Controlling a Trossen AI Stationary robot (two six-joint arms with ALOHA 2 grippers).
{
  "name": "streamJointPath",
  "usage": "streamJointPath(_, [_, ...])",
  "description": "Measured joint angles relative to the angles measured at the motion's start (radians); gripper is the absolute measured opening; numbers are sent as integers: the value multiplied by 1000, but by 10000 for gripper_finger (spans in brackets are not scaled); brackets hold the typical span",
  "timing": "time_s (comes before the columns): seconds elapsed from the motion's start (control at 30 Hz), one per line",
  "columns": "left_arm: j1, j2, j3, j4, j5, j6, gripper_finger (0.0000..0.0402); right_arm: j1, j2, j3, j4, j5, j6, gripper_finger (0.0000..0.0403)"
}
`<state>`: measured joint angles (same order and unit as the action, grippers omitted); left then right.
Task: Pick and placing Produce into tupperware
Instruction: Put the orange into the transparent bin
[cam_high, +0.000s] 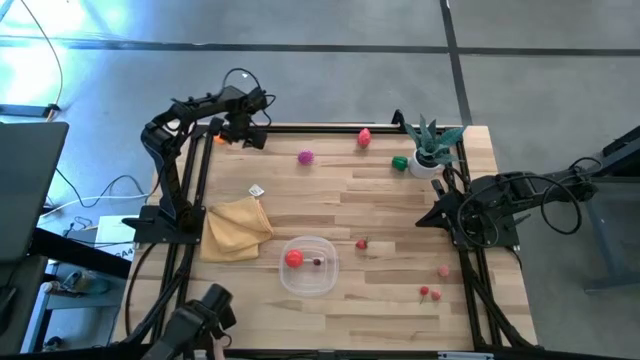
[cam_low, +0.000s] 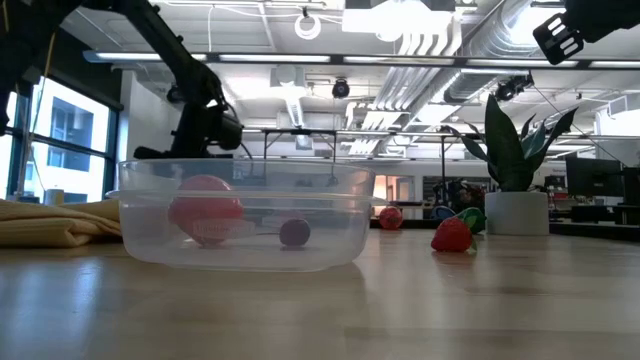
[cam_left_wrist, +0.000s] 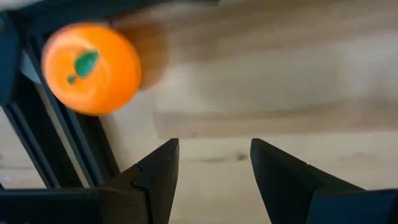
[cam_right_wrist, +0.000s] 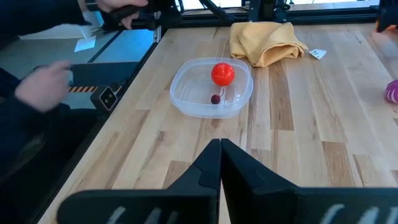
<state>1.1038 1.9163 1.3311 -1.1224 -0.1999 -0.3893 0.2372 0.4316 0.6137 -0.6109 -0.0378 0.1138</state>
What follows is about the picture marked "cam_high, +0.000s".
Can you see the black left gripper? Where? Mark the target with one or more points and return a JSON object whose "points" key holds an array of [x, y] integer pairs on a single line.
{"points": [[240, 130]]}

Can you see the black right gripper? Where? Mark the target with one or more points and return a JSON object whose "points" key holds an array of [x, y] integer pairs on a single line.
{"points": [[457, 215]]}

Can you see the orange toy fruit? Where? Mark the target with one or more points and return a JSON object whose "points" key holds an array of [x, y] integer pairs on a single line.
{"points": [[218, 140]]}

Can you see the green toy bell pepper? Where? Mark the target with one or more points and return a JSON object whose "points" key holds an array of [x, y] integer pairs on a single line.
{"points": [[399, 163]]}

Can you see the purple striped toy cabbage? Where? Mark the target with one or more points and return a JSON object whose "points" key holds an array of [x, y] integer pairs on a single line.
{"points": [[306, 157]]}

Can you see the red toy strawberry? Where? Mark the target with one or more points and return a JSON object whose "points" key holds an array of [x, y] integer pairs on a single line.
{"points": [[361, 244]]}

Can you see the pink toy dragon fruit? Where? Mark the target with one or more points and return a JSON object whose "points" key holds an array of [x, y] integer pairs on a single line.
{"points": [[364, 138]]}

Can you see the dark red toy cherry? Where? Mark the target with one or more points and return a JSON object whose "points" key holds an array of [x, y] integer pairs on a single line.
{"points": [[317, 261]]}

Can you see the red toy tomato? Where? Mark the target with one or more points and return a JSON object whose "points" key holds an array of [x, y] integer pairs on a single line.
{"points": [[294, 258]]}

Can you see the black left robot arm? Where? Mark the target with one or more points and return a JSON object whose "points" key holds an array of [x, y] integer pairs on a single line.
{"points": [[215, 102]]}

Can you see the clear plastic tupperware container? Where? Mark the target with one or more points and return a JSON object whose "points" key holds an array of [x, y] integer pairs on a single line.
{"points": [[310, 282]]}

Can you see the green plant in white pot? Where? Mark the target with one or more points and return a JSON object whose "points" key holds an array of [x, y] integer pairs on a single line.
{"points": [[422, 169]]}

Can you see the pale pink toy fruit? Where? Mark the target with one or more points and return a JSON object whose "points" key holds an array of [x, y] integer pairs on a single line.
{"points": [[443, 271]]}

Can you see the bright red toy cherry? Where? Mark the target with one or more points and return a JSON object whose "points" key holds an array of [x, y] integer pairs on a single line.
{"points": [[424, 290]]}

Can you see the small pink toy fruit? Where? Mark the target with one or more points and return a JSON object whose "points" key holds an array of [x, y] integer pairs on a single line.
{"points": [[436, 295]]}

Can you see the yellow folded cloth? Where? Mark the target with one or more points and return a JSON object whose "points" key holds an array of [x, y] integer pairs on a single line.
{"points": [[235, 230]]}

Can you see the white printed box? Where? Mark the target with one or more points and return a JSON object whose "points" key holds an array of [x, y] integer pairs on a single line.
{"points": [[112, 235]]}

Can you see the dark blue-grey cart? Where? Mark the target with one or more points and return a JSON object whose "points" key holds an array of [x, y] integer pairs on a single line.
{"points": [[620, 230]]}

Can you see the black side desk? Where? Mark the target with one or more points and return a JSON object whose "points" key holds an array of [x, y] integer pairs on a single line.
{"points": [[80, 255]]}

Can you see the black floor plate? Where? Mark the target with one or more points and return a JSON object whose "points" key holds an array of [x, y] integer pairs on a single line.
{"points": [[25, 111]]}

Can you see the dark grey monitor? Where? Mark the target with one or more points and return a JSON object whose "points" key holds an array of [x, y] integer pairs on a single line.
{"points": [[30, 190]]}

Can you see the person's hand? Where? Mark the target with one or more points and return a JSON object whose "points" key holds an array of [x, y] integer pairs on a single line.
{"points": [[218, 348]]}

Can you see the dark grey cabinet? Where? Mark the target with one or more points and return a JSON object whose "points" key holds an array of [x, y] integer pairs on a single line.
{"points": [[20, 300]]}

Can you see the black aluminium table frame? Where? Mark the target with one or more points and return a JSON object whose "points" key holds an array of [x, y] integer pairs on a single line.
{"points": [[340, 129]]}

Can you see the silver bracket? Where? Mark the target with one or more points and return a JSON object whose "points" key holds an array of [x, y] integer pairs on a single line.
{"points": [[465, 356]]}

